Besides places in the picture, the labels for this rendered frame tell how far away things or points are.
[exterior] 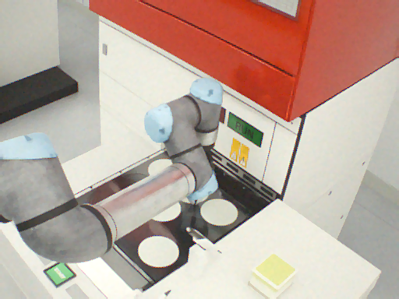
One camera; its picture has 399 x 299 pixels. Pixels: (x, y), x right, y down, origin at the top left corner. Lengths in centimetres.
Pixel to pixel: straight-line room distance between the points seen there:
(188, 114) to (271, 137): 25
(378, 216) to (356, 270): 168
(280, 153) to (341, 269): 33
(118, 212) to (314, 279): 50
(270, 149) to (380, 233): 161
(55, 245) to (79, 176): 75
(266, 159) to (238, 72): 25
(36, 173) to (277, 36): 57
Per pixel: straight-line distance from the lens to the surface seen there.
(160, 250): 119
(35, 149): 76
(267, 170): 126
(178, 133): 102
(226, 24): 111
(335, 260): 117
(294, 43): 100
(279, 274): 101
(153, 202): 91
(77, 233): 77
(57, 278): 106
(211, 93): 107
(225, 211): 130
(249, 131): 124
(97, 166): 153
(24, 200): 75
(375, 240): 268
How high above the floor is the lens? 182
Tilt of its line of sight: 38 degrees down
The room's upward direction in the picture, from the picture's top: 7 degrees clockwise
